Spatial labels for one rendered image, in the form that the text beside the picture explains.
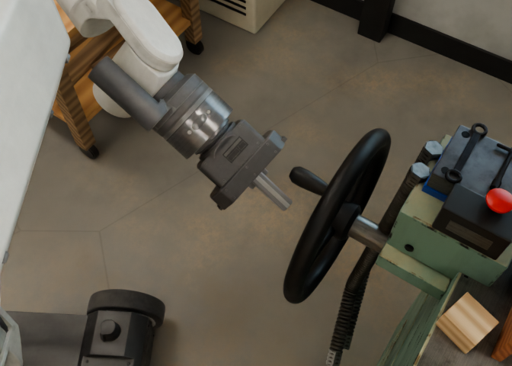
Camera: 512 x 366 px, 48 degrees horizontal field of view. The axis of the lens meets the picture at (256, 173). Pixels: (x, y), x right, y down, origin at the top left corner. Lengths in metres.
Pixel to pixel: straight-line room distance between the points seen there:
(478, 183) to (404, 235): 0.11
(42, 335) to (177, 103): 0.96
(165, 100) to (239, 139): 0.10
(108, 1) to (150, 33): 0.06
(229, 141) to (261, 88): 1.36
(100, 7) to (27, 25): 0.32
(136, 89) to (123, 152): 1.27
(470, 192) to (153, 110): 0.37
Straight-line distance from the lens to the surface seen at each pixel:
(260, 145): 0.72
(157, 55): 0.69
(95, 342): 1.45
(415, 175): 0.72
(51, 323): 1.55
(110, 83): 0.68
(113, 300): 1.49
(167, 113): 0.70
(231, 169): 0.72
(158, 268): 1.72
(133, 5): 0.72
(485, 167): 0.72
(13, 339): 1.17
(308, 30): 2.28
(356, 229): 0.84
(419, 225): 0.71
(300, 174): 0.75
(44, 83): 0.41
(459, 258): 0.73
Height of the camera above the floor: 1.56
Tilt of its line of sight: 58 degrees down
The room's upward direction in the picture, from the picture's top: straight up
